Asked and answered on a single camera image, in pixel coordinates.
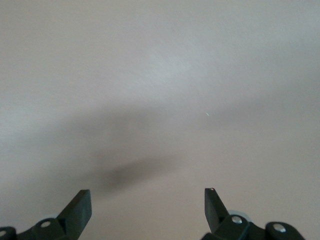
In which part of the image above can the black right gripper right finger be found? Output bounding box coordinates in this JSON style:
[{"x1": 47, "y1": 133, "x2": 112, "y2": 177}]
[{"x1": 201, "y1": 187, "x2": 263, "y2": 240}]

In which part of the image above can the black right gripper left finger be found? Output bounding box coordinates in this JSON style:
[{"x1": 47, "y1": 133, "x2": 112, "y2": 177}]
[{"x1": 18, "y1": 189, "x2": 93, "y2": 240}]

